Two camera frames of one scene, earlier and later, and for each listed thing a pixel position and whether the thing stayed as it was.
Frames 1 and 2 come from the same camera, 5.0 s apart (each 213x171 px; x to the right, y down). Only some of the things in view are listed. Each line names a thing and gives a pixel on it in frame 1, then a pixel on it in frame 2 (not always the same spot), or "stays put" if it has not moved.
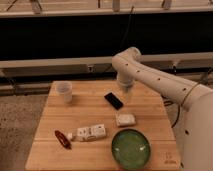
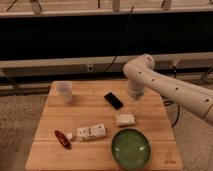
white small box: x=126 y=119 stays put
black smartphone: x=111 y=98 stays put
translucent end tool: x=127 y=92 → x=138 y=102
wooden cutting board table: x=79 y=122 stays put
